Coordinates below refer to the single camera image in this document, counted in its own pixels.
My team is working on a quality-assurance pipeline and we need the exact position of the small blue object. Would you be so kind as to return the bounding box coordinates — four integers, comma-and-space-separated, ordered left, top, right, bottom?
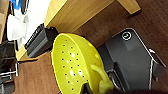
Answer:
9, 0, 22, 8

